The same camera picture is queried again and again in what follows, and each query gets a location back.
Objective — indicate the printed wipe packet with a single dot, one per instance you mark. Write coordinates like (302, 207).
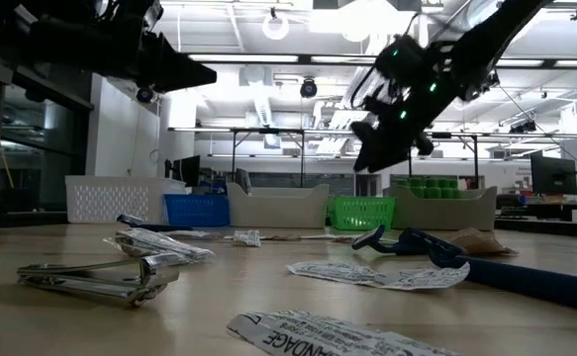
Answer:
(377, 277)

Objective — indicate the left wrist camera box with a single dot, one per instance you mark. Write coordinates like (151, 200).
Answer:
(134, 7)

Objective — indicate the green plastic basket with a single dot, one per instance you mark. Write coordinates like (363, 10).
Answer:
(362, 212)

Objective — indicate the black hanging camera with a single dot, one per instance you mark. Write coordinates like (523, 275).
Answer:
(309, 89)
(144, 95)

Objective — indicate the white paper strip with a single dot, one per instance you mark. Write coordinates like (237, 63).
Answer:
(325, 236)

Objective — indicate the white lattice basket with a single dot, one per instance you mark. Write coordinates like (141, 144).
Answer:
(120, 198)

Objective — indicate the silver metal nail clipper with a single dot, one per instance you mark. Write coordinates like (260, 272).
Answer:
(95, 287)

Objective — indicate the round ceiling lamp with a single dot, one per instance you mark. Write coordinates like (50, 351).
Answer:
(275, 27)

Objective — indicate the beige plastic bin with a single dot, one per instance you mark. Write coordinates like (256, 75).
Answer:
(446, 212)
(278, 207)

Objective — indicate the black ceiling spotlights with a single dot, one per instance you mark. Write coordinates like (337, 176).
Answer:
(523, 127)

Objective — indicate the black metal rig frame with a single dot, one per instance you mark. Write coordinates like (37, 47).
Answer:
(268, 131)
(475, 163)

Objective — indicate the black computer monitor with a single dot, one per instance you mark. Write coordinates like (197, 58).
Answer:
(186, 170)
(554, 175)

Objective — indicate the overhead light bar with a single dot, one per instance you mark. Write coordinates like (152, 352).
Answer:
(248, 58)

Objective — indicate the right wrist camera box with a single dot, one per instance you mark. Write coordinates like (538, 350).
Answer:
(377, 106)

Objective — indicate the white flat wrapper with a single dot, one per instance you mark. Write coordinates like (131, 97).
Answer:
(194, 234)

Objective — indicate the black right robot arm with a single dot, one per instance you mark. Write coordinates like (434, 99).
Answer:
(491, 34)

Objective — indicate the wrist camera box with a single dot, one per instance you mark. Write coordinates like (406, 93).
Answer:
(134, 7)
(377, 106)

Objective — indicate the brown flat strip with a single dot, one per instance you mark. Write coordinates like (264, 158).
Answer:
(280, 238)

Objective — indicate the dark office desk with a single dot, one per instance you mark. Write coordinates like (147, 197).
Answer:
(540, 212)

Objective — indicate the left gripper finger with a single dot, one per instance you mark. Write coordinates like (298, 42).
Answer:
(169, 66)

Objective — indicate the small white printed packet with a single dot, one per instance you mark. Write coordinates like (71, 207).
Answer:
(246, 238)

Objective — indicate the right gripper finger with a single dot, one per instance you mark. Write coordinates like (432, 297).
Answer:
(425, 145)
(382, 153)

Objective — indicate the white bandage wrapper bold print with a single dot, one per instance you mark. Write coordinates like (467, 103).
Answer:
(317, 336)

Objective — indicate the brown paper packet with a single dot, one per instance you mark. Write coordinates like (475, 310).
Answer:
(481, 242)

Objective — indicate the dark blue disposable razor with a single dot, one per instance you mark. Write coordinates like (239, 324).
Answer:
(169, 227)

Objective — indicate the clear plastic item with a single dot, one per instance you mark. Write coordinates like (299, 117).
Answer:
(164, 244)

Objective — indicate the blue plastic basket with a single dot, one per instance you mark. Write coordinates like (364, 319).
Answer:
(196, 210)

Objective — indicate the dark office chair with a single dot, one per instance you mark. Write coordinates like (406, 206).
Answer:
(242, 180)

